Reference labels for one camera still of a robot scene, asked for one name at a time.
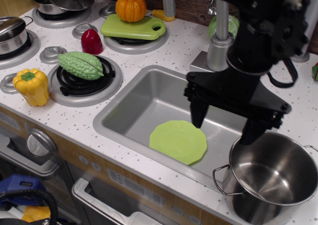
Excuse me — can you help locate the green toy cabbage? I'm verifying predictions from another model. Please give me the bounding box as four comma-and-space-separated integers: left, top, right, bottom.
208, 15, 239, 39

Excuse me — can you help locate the black cable hose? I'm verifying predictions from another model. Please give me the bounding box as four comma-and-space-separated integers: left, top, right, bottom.
0, 189, 58, 225

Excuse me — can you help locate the silver oven knob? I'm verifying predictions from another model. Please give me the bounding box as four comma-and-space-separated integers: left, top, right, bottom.
26, 128, 57, 157

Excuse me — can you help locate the yellow cloth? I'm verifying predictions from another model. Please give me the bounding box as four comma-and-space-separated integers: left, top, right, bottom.
21, 206, 51, 222

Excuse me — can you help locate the silver toy faucet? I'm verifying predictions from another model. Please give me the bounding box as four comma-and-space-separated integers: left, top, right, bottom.
162, 0, 236, 73

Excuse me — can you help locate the large steel pot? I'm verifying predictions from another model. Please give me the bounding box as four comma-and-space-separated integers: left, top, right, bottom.
213, 132, 318, 225

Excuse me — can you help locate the yellow toy bell pepper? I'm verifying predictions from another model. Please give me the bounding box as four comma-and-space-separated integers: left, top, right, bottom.
12, 69, 50, 106

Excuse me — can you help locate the red toy pepper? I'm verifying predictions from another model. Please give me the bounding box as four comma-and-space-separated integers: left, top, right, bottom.
81, 29, 103, 55

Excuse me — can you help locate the green toy cutting board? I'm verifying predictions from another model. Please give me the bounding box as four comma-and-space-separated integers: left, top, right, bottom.
100, 14, 166, 40

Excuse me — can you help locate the orange toy pumpkin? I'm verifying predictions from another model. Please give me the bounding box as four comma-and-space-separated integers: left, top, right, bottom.
115, 0, 147, 22

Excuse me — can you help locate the blue plastic object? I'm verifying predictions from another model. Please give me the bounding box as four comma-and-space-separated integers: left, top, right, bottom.
0, 174, 46, 207

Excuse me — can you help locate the green toy bitter gourd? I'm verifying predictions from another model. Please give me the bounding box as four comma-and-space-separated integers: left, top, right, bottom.
58, 51, 104, 81

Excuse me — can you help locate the red green toy edge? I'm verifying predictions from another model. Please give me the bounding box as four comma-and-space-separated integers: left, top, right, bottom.
312, 63, 318, 81

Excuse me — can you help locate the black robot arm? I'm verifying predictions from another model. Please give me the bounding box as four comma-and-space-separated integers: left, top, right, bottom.
184, 0, 310, 145

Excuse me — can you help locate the grey stove knob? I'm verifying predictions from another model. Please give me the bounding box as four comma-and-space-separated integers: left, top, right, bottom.
39, 46, 67, 64
72, 23, 98, 39
0, 74, 18, 94
99, 2, 116, 18

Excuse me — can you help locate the grey metal pole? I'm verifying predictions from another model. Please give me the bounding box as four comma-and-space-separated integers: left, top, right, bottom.
291, 0, 318, 63

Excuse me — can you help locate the yellow toy handle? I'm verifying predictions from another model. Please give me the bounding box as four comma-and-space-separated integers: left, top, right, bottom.
152, 9, 175, 21

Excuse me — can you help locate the oven door handle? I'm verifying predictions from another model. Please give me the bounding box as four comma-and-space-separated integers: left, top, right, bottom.
72, 178, 160, 225

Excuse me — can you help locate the black coil burner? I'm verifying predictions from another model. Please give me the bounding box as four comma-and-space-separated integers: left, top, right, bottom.
56, 56, 116, 96

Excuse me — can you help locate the green plastic plate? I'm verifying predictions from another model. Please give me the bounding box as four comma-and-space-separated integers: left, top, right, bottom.
149, 120, 208, 165

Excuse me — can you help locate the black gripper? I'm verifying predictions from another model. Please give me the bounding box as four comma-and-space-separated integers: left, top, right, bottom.
184, 53, 291, 145

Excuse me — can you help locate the small steel pot left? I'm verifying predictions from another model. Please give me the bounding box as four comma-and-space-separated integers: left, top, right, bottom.
0, 16, 33, 56

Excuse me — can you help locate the grey toy sink basin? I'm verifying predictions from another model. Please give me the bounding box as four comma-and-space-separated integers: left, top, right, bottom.
93, 66, 246, 188

